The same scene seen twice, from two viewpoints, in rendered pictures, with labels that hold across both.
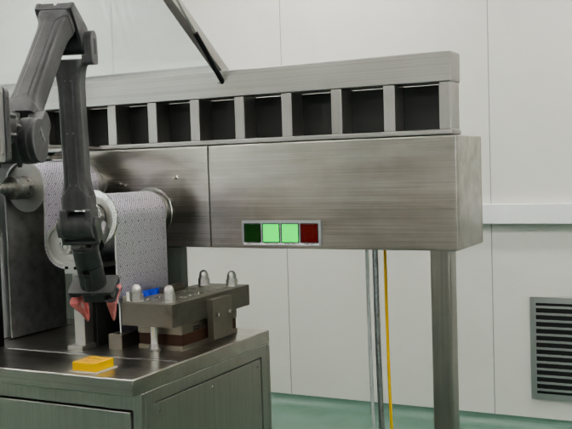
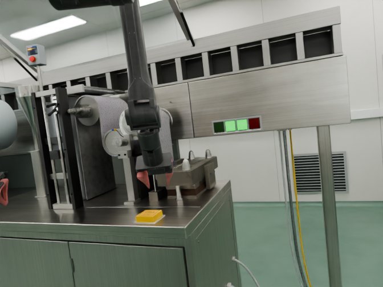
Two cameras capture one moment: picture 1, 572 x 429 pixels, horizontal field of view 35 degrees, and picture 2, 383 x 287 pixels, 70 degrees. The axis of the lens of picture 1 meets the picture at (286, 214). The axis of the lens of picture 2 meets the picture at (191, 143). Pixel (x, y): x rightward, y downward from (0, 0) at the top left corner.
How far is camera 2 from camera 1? 124 cm
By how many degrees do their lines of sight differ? 6
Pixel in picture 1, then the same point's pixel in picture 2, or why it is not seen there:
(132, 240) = not seen: hidden behind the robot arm
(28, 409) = (106, 250)
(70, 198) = (135, 90)
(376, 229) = (296, 116)
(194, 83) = (176, 48)
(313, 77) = (250, 34)
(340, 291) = not seen: hidden behind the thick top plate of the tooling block
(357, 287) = (219, 158)
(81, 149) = (142, 46)
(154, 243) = (166, 137)
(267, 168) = (225, 90)
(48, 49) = not seen: outside the picture
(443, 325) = (327, 167)
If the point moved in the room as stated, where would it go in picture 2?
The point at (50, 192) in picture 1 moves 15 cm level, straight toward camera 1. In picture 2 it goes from (102, 113) to (105, 110)
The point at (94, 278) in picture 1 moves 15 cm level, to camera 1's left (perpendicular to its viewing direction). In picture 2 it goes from (156, 156) to (100, 163)
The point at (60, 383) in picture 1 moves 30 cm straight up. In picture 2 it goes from (129, 232) to (117, 146)
